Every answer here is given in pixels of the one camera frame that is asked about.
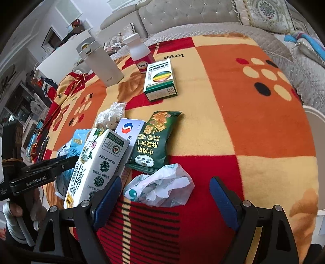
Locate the small patterned cushion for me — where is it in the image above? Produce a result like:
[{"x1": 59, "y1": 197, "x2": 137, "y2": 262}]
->
[{"x1": 104, "y1": 24, "x2": 135, "y2": 56}]

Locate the blue striped cloth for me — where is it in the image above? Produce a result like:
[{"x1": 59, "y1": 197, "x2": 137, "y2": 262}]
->
[{"x1": 284, "y1": 30, "x2": 325, "y2": 64}]

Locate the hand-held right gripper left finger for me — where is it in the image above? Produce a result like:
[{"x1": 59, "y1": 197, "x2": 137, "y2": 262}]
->
[{"x1": 33, "y1": 176, "x2": 123, "y2": 264}]

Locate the green medicine box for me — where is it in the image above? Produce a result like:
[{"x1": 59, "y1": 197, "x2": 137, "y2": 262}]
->
[{"x1": 143, "y1": 61, "x2": 178, "y2": 102}]

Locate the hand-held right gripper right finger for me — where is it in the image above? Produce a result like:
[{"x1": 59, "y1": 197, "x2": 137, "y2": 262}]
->
[{"x1": 209, "y1": 177, "x2": 300, "y2": 264}]

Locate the white tissue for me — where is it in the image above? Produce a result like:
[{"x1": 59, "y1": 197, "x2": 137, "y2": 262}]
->
[{"x1": 94, "y1": 102, "x2": 127, "y2": 130}]

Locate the white thermos bottle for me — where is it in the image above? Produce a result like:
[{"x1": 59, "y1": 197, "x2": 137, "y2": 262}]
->
[{"x1": 76, "y1": 29, "x2": 125, "y2": 87}]

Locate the orange red printed blanket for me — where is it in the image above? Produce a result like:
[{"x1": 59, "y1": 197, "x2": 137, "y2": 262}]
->
[{"x1": 42, "y1": 37, "x2": 319, "y2": 264}]

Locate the green biscuit packet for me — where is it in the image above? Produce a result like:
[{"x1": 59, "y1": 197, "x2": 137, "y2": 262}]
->
[{"x1": 125, "y1": 111, "x2": 184, "y2": 175}]

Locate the white plastic wrapper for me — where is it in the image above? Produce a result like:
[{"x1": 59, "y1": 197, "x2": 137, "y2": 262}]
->
[{"x1": 123, "y1": 163, "x2": 195, "y2": 208}]

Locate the grey quilted sofa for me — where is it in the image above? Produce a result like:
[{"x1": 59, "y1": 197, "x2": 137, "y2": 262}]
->
[{"x1": 100, "y1": 0, "x2": 325, "y2": 120}]

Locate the light blue packet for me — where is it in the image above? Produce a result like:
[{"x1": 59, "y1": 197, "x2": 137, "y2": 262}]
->
[{"x1": 57, "y1": 129, "x2": 92, "y2": 186}]

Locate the person's left hand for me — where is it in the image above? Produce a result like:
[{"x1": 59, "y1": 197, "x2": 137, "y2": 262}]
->
[{"x1": 2, "y1": 189, "x2": 50, "y2": 247}]

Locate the white pill bottle red label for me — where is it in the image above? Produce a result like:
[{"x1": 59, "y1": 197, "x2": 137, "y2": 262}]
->
[{"x1": 123, "y1": 33, "x2": 156, "y2": 74}]

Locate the white box red-blue logo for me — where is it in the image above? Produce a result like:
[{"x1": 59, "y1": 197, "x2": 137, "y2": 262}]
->
[{"x1": 115, "y1": 118, "x2": 146, "y2": 184}]

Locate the ornate floral cushion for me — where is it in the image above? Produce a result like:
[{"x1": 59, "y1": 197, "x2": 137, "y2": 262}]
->
[{"x1": 238, "y1": 0, "x2": 298, "y2": 35}]

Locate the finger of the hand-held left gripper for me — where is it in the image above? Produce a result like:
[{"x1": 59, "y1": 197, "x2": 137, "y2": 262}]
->
[{"x1": 22, "y1": 155, "x2": 80, "y2": 179}]

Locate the white milk carton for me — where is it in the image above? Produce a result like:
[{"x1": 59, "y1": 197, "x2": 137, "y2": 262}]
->
[{"x1": 63, "y1": 128, "x2": 130, "y2": 209}]

